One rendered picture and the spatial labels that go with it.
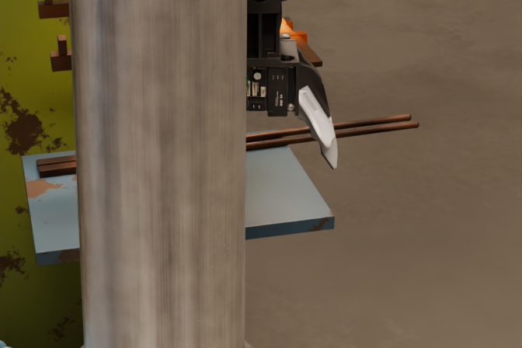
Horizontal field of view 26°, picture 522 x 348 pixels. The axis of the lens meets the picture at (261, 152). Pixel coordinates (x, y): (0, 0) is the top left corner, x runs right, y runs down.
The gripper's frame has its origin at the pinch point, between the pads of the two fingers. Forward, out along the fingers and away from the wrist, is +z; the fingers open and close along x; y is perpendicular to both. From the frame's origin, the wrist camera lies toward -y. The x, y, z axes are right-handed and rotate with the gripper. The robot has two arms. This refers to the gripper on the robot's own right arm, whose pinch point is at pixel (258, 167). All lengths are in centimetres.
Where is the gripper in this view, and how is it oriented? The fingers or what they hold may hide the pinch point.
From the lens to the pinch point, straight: 112.4
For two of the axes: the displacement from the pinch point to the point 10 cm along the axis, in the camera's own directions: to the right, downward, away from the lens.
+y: 0.3, 4.2, -9.1
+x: 10.0, -0.1, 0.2
